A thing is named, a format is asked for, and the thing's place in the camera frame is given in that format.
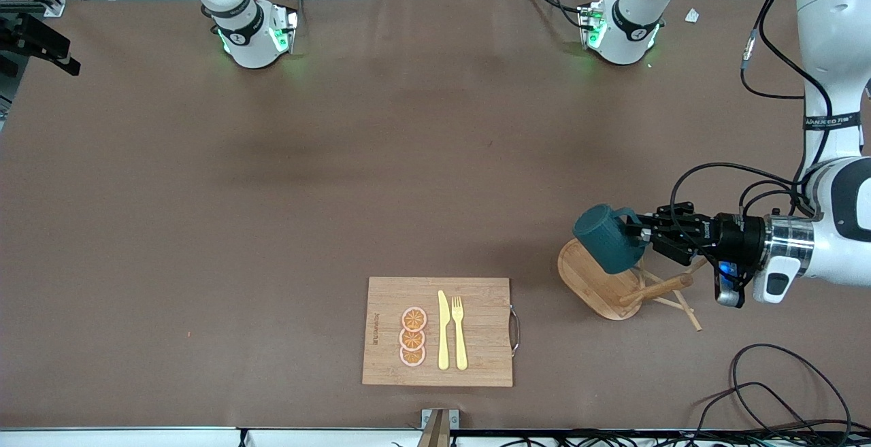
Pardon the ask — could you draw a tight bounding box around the black cable at arm base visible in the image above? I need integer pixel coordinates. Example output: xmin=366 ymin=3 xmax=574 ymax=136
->
xmin=521 ymin=0 xmax=591 ymax=30

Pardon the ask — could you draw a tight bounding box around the yellow plastic knife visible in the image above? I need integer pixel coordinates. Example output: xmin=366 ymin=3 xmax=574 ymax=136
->
xmin=438 ymin=290 xmax=451 ymax=371

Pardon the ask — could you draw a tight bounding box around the black cable bundle under table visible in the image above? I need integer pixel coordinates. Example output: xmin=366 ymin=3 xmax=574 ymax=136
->
xmin=391 ymin=429 xmax=871 ymax=447

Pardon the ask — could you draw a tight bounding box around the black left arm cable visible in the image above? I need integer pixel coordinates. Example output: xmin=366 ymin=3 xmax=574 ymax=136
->
xmin=670 ymin=0 xmax=835 ymax=231

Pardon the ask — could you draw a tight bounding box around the teal ribbed cup with handle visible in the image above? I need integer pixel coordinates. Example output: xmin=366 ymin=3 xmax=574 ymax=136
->
xmin=572 ymin=203 xmax=651 ymax=276

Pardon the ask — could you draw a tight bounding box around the brown table cover mat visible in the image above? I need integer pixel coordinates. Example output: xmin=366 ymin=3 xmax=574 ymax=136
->
xmin=0 ymin=0 xmax=871 ymax=431

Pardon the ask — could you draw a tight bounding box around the wooden cup rack with pegs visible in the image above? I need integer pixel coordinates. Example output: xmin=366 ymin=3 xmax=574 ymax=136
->
xmin=557 ymin=237 xmax=706 ymax=332

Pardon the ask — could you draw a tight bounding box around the metal mount bracket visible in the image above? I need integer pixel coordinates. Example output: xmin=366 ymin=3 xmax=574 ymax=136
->
xmin=416 ymin=408 xmax=461 ymax=447

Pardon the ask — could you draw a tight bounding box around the yellow plastic fork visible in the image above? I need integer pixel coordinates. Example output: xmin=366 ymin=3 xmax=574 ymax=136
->
xmin=451 ymin=296 xmax=469 ymax=371

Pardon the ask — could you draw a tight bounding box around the black looped cable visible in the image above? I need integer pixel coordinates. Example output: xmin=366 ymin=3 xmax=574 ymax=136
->
xmin=693 ymin=382 xmax=827 ymax=437
xmin=730 ymin=343 xmax=853 ymax=437

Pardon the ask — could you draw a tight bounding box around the bamboo cutting board, metal handle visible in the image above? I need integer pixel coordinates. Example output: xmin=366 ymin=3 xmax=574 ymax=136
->
xmin=361 ymin=276 xmax=521 ymax=388

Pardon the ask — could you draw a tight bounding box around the white table edge rail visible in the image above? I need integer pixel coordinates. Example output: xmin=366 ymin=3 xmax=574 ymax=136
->
xmin=0 ymin=426 xmax=424 ymax=447

